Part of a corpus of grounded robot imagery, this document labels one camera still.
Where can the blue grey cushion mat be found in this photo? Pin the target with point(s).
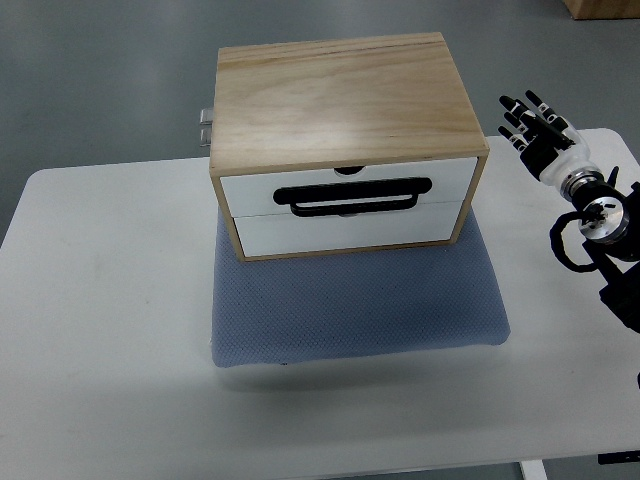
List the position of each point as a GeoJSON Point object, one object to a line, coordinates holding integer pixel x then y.
{"type": "Point", "coordinates": [352, 305]}

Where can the white top drawer black handle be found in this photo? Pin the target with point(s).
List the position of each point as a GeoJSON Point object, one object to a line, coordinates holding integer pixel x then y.
{"type": "Point", "coordinates": [430, 181]}

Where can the metal clamp behind cabinet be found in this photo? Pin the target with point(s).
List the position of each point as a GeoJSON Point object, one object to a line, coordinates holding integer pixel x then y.
{"type": "Point", "coordinates": [205, 124]}

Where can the cardboard box corner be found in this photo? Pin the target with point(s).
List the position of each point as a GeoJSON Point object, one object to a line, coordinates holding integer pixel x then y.
{"type": "Point", "coordinates": [603, 9]}

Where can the white bottom drawer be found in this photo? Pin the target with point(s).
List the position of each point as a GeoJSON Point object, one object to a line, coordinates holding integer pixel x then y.
{"type": "Point", "coordinates": [287, 234]}

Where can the white table leg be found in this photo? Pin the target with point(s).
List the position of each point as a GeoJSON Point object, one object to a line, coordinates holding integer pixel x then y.
{"type": "Point", "coordinates": [533, 470]}

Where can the black table control panel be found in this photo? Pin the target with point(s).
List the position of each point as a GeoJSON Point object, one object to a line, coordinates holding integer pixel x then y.
{"type": "Point", "coordinates": [619, 457]}

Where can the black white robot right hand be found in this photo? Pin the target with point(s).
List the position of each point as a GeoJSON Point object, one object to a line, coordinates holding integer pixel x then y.
{"type": "Point", "coordinates": [549, 146]}

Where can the wooden drawer cabinet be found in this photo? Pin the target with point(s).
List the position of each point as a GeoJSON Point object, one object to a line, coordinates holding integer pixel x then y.
{"type": "Point", "coordinates": [342, 104]}

